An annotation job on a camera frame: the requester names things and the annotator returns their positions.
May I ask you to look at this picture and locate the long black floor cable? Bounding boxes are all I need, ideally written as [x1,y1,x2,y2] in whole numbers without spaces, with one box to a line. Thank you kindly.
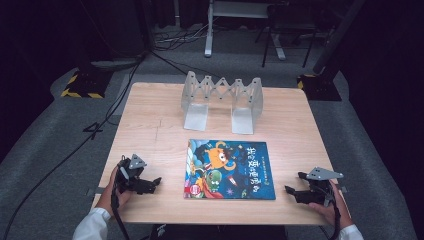
[0,54,146,240]

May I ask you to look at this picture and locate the white metal desk frame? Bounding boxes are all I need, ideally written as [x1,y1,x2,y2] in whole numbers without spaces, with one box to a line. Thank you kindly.
[203,0,288,61]

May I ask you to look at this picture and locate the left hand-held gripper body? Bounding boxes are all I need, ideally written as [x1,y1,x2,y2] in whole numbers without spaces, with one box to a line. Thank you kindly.
[114,153,148,195]

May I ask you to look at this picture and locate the clear expandable book stand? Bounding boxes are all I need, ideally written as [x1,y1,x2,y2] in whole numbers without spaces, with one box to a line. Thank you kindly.
[180,70,264,136]

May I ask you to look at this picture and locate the black yellow striped stand base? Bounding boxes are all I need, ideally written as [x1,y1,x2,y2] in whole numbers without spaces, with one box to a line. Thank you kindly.
[296,73,343,102]
[60,68,114,100]

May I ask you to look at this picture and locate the bundle of floor cables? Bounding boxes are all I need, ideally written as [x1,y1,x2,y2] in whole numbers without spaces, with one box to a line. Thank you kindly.
[151,21,216,53]

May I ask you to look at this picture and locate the left hand-held gripper black cable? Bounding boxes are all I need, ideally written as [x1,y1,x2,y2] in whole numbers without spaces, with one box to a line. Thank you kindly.
[111,186,132,240]

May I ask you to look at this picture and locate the black metal chair frame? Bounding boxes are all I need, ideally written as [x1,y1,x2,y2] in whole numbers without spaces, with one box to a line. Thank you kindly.
[254,3,318,69]

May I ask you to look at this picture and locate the person's left hand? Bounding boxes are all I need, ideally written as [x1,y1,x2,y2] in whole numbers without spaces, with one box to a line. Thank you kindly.
[96,165,134,216]

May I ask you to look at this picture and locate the grey slanted metal pole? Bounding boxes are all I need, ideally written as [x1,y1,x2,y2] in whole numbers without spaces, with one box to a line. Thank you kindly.
[312,0,368,75]

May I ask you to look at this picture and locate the right hand-held gripper black cable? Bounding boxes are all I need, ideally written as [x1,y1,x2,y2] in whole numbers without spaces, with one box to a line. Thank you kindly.
[319,199,343,240]

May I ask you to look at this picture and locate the blue cartoon picture book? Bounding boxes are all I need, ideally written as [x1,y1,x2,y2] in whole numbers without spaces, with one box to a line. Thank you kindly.
[183,138,277,201]

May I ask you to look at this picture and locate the hand-held gripper black cable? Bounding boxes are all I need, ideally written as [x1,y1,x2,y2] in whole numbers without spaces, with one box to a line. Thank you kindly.
[111,186,132,240]
[319,199,343,240]

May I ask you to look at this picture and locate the person's right hand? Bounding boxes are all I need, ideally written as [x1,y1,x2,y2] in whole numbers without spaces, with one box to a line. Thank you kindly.
[308,179,353,230]

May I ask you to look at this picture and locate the person's dark clothing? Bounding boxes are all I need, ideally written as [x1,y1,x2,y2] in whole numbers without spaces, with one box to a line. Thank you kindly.
[148,224,288,240]

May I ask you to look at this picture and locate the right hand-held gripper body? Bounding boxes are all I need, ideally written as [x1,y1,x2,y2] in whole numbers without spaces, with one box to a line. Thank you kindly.
[304,166,345,207]

